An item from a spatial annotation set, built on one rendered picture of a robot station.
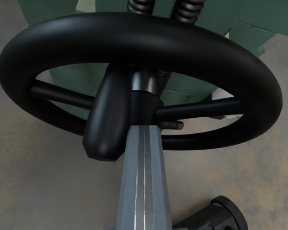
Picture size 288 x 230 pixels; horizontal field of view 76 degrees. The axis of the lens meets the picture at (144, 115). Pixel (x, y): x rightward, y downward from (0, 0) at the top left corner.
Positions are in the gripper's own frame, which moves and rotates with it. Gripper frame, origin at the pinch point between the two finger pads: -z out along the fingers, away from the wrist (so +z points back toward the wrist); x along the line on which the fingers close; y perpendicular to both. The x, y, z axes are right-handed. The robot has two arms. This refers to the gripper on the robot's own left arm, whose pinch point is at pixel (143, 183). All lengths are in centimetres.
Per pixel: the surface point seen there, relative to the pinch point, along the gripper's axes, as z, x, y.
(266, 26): -26.4, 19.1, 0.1
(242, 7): -14.2, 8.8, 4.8
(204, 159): -63, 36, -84
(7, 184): -40, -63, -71
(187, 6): -12.9, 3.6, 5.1
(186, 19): -13.6, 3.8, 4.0
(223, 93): -38.6, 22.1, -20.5
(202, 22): -15.5, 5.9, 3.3
